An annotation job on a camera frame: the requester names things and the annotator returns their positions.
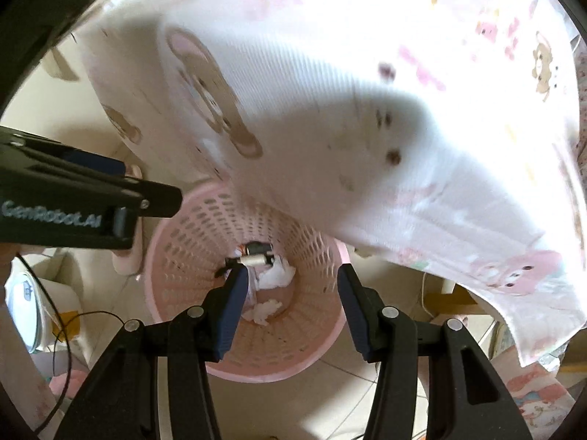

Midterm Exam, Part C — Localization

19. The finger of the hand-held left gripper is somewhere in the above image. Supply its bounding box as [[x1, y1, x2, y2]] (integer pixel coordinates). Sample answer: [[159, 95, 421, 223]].
[[0, 140, 183, 218], [0, 126, 128, 179]]

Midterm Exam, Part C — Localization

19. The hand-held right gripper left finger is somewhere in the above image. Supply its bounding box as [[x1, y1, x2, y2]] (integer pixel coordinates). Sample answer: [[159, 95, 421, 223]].
[[55, 267, 251, 440]]

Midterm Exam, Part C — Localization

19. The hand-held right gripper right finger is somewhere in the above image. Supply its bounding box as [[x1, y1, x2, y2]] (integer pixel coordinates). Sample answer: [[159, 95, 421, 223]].
[[336, 263, 533, 440]]

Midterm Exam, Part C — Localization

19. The small white tissue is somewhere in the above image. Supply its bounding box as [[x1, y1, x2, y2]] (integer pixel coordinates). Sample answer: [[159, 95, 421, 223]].
[[250, 299, 287, 324]]

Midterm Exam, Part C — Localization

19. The pink plastic basket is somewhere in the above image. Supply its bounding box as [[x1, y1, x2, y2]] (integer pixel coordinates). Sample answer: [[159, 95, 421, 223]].
[[144, 181, 353, 383]]

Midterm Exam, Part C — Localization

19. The large white tissue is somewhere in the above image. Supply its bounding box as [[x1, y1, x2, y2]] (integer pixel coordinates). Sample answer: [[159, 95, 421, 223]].
[[257, 259, 296, 290]]

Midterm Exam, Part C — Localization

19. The black cylinder tube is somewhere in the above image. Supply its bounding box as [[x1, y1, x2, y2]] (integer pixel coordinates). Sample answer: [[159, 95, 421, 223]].
[[243, 242, 277, 267]]

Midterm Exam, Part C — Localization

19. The white round appliance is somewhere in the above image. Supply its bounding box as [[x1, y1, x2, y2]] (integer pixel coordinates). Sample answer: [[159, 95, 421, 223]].
[[4, 257, 49, 355]]

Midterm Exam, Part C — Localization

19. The pink cartoon floor mat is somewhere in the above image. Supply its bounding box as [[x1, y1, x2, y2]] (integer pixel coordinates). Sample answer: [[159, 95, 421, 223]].
[[502, 367, 585, 440]]

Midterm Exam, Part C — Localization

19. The pink bear printed blanket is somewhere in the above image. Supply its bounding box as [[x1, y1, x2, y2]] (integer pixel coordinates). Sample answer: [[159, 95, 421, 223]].
[[73, 0, 587, 367]]

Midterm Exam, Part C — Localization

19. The black cable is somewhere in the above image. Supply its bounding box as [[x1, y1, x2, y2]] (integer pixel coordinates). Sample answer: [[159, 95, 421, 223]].
[[16, 247, 127, 432]]

